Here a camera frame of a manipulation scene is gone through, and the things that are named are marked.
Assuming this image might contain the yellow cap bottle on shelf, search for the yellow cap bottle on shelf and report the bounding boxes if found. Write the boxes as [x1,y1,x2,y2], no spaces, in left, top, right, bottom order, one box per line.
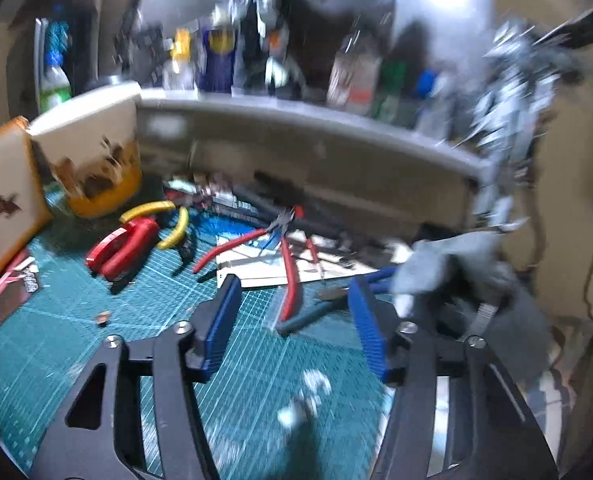
[164,28,196,91]

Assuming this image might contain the blue WD-40 spray can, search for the blue WD-40 spray can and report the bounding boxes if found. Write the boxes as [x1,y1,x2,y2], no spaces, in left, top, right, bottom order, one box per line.
[198,25,237,93]

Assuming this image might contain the yellow handled pliers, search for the yellow handled pliers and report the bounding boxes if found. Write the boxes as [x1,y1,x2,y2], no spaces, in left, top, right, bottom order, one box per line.
[120,200,189,250]

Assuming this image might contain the red handled pliers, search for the red handled pliers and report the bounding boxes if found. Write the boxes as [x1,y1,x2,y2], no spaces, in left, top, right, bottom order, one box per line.
[85,218,160,282]

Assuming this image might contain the white winged robot model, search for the white winged robot model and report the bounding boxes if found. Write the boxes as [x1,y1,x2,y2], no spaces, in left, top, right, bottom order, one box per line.
[459,8,593,232]

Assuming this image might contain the orange cardboard box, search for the orange cardboard box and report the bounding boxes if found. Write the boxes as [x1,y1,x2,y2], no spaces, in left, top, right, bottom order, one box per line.
[0,117,51,274]

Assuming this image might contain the dog print paper bucket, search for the dog print paper bucket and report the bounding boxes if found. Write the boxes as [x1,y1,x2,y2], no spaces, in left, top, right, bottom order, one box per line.
[28,81,142,219]

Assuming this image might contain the small clear bottle blue cap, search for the small clear bottle blue cap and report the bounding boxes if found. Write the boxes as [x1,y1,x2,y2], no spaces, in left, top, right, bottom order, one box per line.
[414,70,454,142]

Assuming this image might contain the RG29 manual booklet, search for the RG29 manual booklet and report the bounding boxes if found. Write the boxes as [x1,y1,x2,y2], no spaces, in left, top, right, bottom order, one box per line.
[0,248,40,326]

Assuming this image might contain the green drink bottle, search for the green drink bottle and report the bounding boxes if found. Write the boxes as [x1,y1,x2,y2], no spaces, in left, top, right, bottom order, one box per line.
[39,52,72,113]

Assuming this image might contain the grey cloth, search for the grey cloth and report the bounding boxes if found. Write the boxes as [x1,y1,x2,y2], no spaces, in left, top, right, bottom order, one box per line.
[390,231,554,384]

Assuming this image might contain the blue handled pliers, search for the blue handled pliers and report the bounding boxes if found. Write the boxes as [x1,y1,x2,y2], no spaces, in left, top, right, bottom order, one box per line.
[274,266,397,337]

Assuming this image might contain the clear solvent bottle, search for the clear solvent bottle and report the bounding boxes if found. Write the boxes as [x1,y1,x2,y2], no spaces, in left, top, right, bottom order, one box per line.
[327,28,381,116]

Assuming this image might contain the dark robot model figure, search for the dark robot model figure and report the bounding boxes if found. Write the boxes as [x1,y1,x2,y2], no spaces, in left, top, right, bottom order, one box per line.
[228,0,340,101]

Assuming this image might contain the white desk shelf riser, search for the white desk shelf riser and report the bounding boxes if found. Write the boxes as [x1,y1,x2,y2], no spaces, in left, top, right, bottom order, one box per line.
[136,89,489,237]

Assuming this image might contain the green cutting mat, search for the green cutting mat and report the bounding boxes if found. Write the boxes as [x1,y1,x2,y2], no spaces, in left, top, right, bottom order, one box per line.
[0,212,385,479]

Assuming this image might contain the red handled nippers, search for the red handled nippers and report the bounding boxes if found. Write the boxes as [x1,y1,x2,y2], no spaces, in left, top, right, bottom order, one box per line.
[191,206,304,323]

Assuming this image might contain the green paint jar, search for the green paint jar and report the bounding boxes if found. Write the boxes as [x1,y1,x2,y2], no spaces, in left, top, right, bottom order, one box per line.
[371,60,407,124]

